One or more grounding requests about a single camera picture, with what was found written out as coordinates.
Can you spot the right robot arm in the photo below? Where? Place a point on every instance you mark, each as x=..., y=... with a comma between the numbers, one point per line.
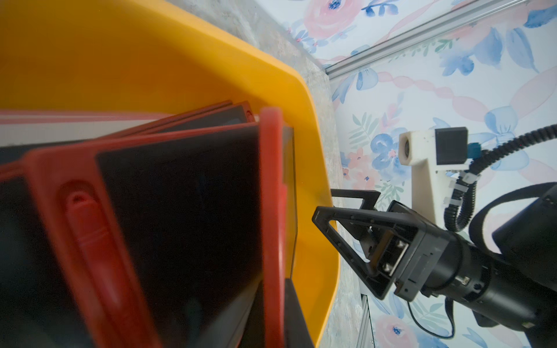
x=514, y=287

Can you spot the yellow plastic storage box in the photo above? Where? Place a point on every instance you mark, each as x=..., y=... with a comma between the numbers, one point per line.
x=153, y=57

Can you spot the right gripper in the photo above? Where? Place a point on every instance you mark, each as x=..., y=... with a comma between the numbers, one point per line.
x=398, y=248

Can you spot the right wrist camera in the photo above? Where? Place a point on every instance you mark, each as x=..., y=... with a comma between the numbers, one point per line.
x=432, y=155

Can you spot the right aluminium corner post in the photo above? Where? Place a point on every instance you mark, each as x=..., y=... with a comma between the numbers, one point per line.
x=455, y=19

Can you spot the red writing tablet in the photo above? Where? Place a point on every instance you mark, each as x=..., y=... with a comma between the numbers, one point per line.
x=172, y=239
x=216, y=115

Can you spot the pink white writing tablet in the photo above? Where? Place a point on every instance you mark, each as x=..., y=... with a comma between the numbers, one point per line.
x=23, y=127

